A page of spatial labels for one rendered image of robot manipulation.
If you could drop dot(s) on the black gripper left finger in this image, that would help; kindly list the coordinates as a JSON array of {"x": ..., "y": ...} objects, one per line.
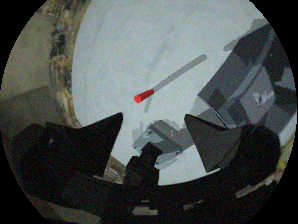
[{"x": 93, "y": 143}]

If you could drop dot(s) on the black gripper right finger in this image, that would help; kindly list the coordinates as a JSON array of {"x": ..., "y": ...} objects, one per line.
[{"x": 212, "y": 141}]

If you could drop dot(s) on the red peg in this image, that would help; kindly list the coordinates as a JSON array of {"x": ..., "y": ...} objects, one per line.
[{"x": 143, "y": 95}]

